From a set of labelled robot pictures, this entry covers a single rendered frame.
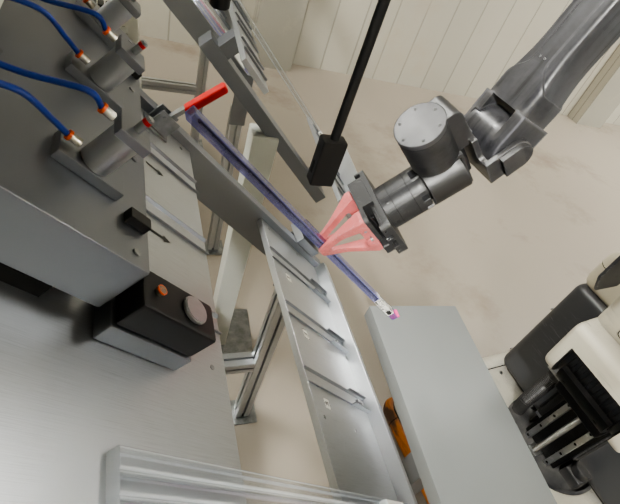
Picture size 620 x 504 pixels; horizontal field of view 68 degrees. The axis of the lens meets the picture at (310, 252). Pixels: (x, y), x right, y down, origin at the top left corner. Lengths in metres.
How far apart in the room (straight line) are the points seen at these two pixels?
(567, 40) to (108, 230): 0.47
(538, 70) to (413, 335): 0.67
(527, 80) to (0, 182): 0.49
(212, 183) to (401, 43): 3.23
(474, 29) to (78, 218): 3.90
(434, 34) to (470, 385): 3.20
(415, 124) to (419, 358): 0.64
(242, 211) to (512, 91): 0.44
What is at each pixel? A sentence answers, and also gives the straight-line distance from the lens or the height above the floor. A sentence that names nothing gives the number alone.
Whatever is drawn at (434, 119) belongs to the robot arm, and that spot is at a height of 1.17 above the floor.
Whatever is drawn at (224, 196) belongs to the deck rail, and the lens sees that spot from 0.75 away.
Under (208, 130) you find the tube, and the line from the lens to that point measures 0.45.
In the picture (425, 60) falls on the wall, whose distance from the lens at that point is 4.01.
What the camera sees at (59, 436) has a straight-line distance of 0.31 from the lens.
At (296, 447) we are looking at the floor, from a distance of 1.53.
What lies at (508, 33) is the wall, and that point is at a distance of 4.26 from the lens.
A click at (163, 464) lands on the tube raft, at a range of 0.34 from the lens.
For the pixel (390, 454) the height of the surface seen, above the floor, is 0.73.
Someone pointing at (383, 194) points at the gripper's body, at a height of 1.06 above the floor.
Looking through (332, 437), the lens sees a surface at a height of 0.83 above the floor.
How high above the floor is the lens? 1.37
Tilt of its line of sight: 42 degrees down
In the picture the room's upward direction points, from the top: 22 degrees clockwise
